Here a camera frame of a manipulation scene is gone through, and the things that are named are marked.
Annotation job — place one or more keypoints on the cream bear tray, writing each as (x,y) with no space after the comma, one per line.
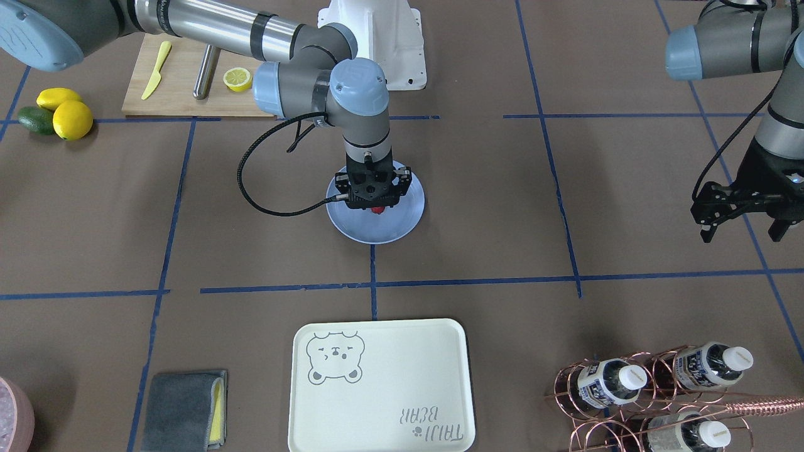
(397,385)

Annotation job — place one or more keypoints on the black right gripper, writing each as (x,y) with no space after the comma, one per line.
(342,183)

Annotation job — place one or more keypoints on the copper wire bottle rack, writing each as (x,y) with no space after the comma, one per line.
(621,428)

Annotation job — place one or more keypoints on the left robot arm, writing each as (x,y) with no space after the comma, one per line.
(738,38)

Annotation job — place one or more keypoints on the yellow lemon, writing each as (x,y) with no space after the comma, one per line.
(72,120)
(51,98)

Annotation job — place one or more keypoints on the blue plate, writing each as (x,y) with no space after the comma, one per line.
(363,226)

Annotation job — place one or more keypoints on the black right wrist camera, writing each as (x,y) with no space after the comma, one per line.
(371,187)

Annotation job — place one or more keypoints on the dark drink bottle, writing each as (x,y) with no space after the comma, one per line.
(713,365)
(612,382)
(687,431)

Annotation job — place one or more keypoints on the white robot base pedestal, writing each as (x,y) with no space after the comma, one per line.
(388,33)

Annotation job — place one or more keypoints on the yellow plastic knife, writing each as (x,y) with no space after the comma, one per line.
(155,76)

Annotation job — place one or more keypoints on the wooden cutting board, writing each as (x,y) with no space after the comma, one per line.
(174,95)

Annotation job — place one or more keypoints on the lemon half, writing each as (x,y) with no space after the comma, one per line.
(238,79)

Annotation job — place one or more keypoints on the pink bowl with ice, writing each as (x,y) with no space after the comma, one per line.
(17,418)

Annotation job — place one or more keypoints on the green avocado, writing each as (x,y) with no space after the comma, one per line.
(37,119)

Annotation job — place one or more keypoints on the grey folded cloth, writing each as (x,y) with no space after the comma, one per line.
(186,411)

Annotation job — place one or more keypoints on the steel rod with black tip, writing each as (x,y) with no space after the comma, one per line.
(206,71)

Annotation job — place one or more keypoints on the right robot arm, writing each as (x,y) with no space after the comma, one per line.
(305,73)

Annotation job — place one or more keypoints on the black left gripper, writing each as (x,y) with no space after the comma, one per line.
(755,167)

